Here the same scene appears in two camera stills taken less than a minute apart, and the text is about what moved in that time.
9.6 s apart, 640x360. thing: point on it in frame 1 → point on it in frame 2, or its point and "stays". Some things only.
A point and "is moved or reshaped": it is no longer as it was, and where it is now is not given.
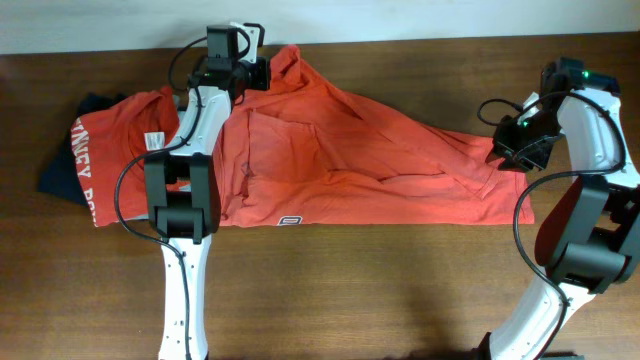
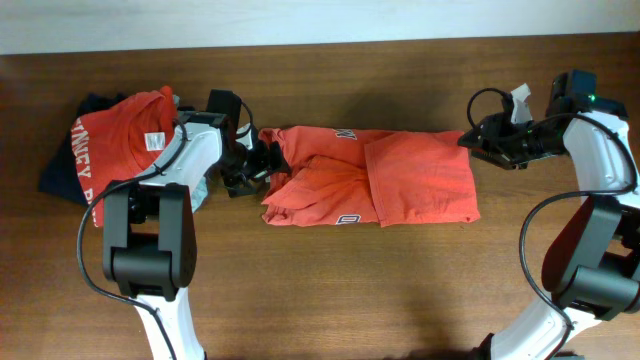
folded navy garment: (62, 177) stays
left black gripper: (263, 81) → (264, 162)
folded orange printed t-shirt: (108, 136) stays
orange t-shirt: (304, 150) is moved or reshaped
